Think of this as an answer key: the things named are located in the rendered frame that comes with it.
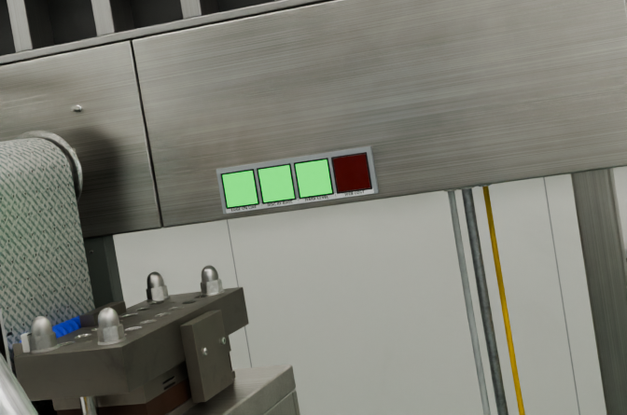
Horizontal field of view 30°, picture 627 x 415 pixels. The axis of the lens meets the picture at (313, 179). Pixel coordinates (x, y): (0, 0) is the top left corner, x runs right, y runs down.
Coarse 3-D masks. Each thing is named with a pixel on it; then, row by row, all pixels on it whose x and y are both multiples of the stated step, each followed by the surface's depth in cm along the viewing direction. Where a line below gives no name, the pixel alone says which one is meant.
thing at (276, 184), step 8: (272, 168) 176; (280, 168) 175; (288, 168) 175; (264, 176) 176; (272, 176) 176; (280, 176) 176; (288, 176) 175; (264, 184) 176; (272, 184) 176; (280, 184) 176; (288, 184) 175; (264, 192) 177; (272, 192) 176; (280, 192) 176; (288, 192) 175; (264, 200) 177; (272, 200) 176; (280, 200) 176
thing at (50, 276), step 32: (0, 224) 159; (32, 224) 166; (64, 224) 174; (0, 256) 158; (32, 256) 165; (64, 256) 173; (0, 288) 157; (32, 288) 164; (64, 288) 172; (0, 320) 157; (32, 320) 163; (64, 320) 171
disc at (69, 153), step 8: (24, 136) 181; (32, 136) 181; (40, 136) 180; (48, 136) 180; (56, 136) 179; (56, 144) 180; (64, 144) 179; (64, 152) 179; (72, 152) 179; (72, 160) 179; (72, 168) 179; (80, 168) 179; (72, 176) 179; (80, 176) 179; (80, 184) 179; (80, 192) 179
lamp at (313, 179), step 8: (320, 160) 173; (296, 168) 175; (304, 168) 174; (312, 168) 174; (320, 168) 173; (304, 176) 174; (312, 176) 174; (320, 176) 173; (328, 176) 173; (304, 184) 174; (312, 184) 174; (320, 184) 174; (328, 184) 173; (304, 192) 174; (312, 192) 174; (320, 192) 174; (328, 192) 173
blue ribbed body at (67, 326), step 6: (72, 318) 170; (78, 318) 170; (60, 324) 167; (66, 324) 166; (72, 324) 168; (78, 324) 169; (54, 330) 163; (60, 330) 165; (66, 330) 165; (72, 330) 166; (60, 336) 163
